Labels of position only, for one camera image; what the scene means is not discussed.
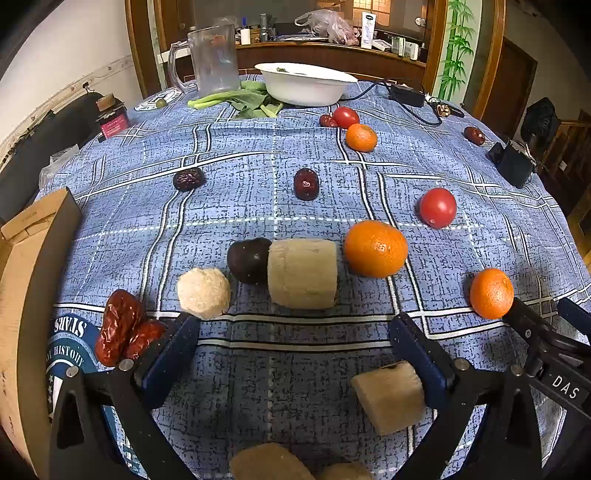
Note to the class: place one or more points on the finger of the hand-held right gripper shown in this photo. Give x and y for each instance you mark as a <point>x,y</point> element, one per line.
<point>575,313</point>
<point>531,323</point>

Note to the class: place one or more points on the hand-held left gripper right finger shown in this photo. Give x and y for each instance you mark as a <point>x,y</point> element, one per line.
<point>415,360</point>

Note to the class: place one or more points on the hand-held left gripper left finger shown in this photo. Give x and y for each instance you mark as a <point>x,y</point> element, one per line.
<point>175,350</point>

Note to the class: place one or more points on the small wrinkled red date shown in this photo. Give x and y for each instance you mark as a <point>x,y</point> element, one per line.
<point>145,337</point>

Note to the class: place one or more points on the small orange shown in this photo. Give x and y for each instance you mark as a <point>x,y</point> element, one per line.
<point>361,137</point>
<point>491,293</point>

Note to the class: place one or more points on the large wrinkled red date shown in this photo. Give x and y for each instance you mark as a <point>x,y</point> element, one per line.
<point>117,327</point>

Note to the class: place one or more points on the large orange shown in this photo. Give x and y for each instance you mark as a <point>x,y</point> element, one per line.
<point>376,249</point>

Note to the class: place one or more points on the brown cardboard box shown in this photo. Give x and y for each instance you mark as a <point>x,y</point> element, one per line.
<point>18,323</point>

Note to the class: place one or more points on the round peeled sugarcane chunk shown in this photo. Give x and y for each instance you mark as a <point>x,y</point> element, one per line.
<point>203,293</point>

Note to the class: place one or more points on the dark purple plum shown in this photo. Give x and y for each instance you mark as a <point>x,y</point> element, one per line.
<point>247,261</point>

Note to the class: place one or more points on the large peeled sugarcane chunk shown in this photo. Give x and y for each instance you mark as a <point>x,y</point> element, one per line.
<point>302,272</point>

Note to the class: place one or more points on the red tomato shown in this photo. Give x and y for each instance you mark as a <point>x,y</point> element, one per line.
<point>437,207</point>
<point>346,117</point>

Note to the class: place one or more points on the black case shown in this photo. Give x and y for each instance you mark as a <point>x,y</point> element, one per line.
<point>515,161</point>

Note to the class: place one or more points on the dark wrinkled date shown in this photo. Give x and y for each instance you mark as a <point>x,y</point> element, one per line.
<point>189,179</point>

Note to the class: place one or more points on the blue plaid tablecloth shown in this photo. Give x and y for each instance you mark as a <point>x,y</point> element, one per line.
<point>277,207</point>

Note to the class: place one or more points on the dark red date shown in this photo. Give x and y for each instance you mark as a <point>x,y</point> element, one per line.
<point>474,135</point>
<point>306,183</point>

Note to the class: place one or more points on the black fan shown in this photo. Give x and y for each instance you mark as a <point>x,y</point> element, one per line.
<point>540,120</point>

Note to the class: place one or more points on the clear plastic bag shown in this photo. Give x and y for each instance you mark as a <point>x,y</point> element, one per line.
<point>57,164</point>

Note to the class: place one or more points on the small pink box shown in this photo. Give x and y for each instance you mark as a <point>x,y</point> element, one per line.
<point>112,121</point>

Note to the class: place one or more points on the wooden door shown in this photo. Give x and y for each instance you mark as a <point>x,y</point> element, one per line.
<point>508,83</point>

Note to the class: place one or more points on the small green fruit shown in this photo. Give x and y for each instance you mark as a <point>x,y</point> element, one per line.
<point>160,103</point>

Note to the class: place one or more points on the black sofa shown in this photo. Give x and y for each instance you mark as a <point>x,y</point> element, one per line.
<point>41,138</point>

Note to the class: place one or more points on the green leafy vegetable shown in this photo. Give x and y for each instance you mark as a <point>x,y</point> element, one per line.
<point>244,102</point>

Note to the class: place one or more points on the black power adapter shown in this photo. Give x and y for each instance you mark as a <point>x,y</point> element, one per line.
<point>406,94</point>

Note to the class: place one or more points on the white bowl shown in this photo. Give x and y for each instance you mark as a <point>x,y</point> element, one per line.
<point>304,87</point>

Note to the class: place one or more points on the clear plastic pitcher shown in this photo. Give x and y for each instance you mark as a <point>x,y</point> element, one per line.
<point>212,60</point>

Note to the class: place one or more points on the wooden counter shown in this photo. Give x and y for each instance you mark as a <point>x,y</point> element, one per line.
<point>369,60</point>

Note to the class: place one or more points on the white carton blue print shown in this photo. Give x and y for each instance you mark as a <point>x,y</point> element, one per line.
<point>368,30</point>

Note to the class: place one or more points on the filled translucent plastic bag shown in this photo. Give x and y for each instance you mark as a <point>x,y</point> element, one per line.
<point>328,23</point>

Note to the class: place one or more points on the green bamboo wall decal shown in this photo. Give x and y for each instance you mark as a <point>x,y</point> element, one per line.
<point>455,46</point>

